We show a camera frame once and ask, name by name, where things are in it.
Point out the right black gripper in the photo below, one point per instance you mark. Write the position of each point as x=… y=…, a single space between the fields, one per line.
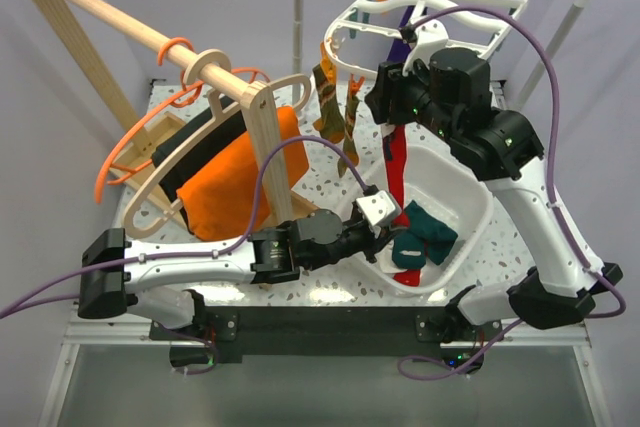
x=385 y=97

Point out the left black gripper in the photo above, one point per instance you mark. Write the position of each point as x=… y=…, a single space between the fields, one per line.
x=374 y=243

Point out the white sock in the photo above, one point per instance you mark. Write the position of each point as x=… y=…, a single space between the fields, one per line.
x=385 y=261

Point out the red santa sock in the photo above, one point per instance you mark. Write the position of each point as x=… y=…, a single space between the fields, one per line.
x=394 y=148
x=409 y=278

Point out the dark green sock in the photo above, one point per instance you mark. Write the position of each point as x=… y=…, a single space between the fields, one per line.
x=427 y=234
x=409 y=252

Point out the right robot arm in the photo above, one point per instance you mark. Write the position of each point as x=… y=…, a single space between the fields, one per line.
x=450 y=96

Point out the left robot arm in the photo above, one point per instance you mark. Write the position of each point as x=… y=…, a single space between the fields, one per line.
x=153 y=280

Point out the white clip sock hanger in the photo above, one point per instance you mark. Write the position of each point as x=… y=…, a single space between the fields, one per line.
x=425 y=12

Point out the wooden hanger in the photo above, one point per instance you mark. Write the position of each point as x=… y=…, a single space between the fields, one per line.
x=227 y=119

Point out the striped olive sock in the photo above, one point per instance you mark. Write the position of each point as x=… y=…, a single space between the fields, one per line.
x=349 y=146
x=331 y=124

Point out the purple sock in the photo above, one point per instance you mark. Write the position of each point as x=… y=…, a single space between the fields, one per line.
x=399 y=50

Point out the white plastic basin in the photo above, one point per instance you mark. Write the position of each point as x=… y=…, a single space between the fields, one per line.
x=449 y=192

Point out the orange cloth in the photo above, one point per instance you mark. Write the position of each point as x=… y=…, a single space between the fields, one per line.
x=218 y=199

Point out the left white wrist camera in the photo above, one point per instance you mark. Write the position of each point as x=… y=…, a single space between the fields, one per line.
x=379 y=209

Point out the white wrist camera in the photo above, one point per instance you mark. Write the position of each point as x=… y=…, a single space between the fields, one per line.
x=424 y=41
x=379 y=209

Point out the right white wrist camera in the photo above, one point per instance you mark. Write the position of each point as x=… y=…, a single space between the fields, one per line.
x=424 y=41

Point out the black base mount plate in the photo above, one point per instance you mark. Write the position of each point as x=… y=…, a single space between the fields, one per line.
x=238 y=332

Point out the aluminium frame rail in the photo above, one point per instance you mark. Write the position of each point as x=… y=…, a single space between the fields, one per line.
x=126 y=330

